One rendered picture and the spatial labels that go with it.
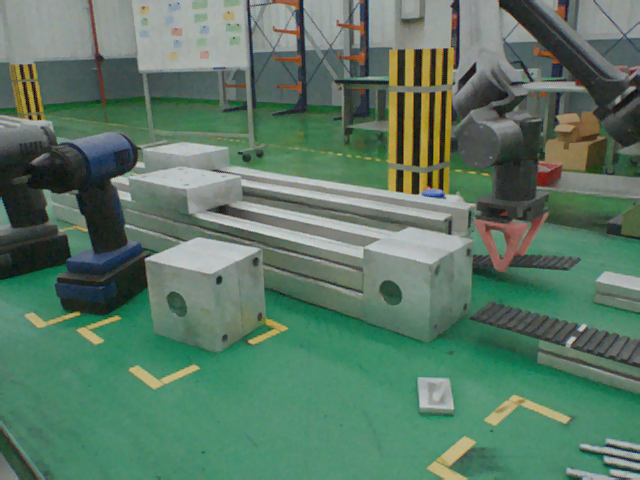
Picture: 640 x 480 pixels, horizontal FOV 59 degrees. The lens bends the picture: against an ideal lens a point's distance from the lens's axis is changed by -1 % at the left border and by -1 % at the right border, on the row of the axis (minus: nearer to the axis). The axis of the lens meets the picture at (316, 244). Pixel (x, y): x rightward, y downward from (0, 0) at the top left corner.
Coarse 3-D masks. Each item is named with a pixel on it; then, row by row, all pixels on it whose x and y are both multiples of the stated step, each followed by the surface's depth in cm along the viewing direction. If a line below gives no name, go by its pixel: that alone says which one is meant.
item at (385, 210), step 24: (144, 168) 127; (264, 192) 103; (288, 192) 99; (312, 192) 98; (336, 192) 102; (360, 192) 98; (384, 192) 96; (336, 216) 93; (360, 216) 91; (384, 216) 87; (408, 216) 84; (432, 216) 82; (456, 216) 87
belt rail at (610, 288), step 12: (600, 276) 73; (612, 276) 73; (624, 276) 73; (600, 288) 72; (612, 288) 71; (624, 288) 70; (636, 288) 69; (600, 300) 72; (612, 300) 71; (624, 300) 70; (636, 300) 70
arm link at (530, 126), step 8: (512, 112) 73; (520, 112) 74; (512, 120) 71; (520, 120) 71; (528, 120) 73; (536, 120) 73; (520, 128) 72; (528, 128) 72; (536, 128) 73; (528, 136) 73; (536, 136) 73; (528, 144) 73; (536, 144) 74; (520, 152) 73; (528, 152) 73; (536, 152) 74
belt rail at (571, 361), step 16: (544, 352) 59; (560, 352) 57; (576, 352) 56; (560, 368) 57; (576, 368) 56; (592, 368) 56; (608, 368) 55; (624, 368) 53; (608, 384) 55; (624, 384) 54
